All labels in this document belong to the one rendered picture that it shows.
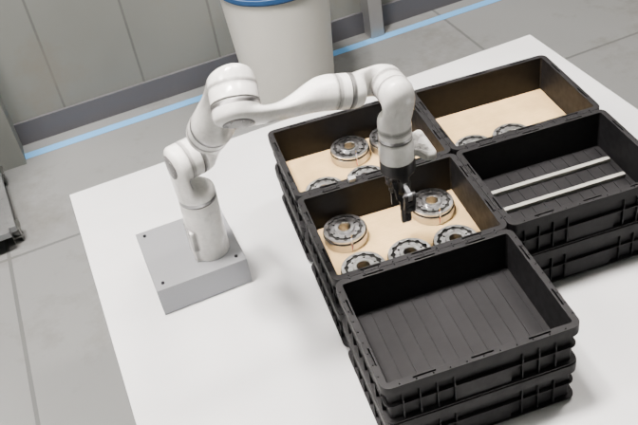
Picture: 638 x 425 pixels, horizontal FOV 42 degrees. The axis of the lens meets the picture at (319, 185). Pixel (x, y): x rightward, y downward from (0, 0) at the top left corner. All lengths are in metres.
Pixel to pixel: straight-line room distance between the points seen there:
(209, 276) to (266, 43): 1.83
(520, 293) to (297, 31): 2.13
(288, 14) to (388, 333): 2.12
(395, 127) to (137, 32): 2.62
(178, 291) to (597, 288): 0.98
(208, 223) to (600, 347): 0.92
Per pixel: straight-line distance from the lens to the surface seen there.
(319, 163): 2.22
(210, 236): 2.02
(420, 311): 1.80
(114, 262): 2.30
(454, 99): 2.33
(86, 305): 3.26
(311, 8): 3.69
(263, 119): 1.52
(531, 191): 2.08
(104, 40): 4.12
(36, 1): 4.00
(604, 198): 1.92
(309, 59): 3.79
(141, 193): 2.50
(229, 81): 1.50
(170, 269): 2.09
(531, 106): 2.37
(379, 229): 1.99
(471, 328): 1.77
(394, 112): 1.62
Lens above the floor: 2.16
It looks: 38 degrees down
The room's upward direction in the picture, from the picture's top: 10 degrees counter-clockwise
